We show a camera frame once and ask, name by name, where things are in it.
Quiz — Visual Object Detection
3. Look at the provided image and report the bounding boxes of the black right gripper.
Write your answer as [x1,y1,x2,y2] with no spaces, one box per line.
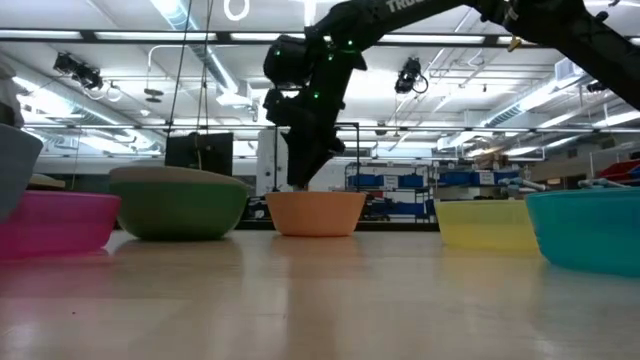
[263,87,346,190]

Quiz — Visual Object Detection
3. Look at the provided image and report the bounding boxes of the orange plastic bowl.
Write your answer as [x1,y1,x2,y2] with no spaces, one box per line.
[265,191,367,238]

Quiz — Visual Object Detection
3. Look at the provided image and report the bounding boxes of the yellow plastic bowl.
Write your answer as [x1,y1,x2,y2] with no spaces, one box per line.
[433,199,541,251]

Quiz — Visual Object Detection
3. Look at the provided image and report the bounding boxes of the magenta plastic bowl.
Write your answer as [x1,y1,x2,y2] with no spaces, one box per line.
[0,189,122,261]

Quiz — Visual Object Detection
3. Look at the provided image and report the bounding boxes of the teal plastic bowl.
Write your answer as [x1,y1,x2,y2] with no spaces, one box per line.
[524,187,640,279]

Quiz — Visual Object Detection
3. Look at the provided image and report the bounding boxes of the blue plastic bowl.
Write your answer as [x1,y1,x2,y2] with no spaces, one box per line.
[0,123,45,221]

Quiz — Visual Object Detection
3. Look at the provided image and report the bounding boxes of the white pillar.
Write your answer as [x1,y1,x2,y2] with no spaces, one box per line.
[255,128,290,196]

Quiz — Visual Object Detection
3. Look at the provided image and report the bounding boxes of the blue storage bin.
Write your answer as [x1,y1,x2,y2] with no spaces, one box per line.
[438,170,520,187]
[348,173,426,189]
[368,199,436,219]

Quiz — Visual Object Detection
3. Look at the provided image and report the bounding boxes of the metal storage rack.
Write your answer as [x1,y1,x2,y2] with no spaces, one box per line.
[343,161,437,224]

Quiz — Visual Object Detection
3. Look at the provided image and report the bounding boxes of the black monitor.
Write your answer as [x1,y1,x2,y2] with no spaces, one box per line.
[164,131,235,177]

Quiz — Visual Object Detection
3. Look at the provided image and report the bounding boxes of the large green bowl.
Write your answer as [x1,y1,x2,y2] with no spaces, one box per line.
[108,165,250,241]

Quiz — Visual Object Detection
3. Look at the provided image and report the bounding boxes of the black overhead rig bar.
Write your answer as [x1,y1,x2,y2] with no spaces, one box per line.
[0,27,640,48]

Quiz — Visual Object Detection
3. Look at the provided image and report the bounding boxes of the person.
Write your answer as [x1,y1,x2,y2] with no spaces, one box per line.
[0,60,25,129]

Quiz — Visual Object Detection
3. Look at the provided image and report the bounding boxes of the red storage bin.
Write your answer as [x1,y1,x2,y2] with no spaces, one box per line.
[598,159,640,182]

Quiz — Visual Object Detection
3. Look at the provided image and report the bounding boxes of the black wire shelf frame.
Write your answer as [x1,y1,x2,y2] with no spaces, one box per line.
[272,121,361,194]

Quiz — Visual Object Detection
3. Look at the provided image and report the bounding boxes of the black overhead camera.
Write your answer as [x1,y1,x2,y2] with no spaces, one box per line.
[394,56,430,96]

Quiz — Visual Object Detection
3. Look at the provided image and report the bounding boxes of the thin hanging cable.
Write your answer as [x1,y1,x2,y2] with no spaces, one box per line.
[195,0,215,135]
[167,0,194,136]

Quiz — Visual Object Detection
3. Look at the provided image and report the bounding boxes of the white ring light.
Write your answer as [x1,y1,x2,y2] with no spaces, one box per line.
[222,0,251,23]

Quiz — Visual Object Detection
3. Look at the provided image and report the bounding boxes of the black ceiling camera cluster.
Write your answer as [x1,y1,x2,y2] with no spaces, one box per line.
[52,51,105,92]

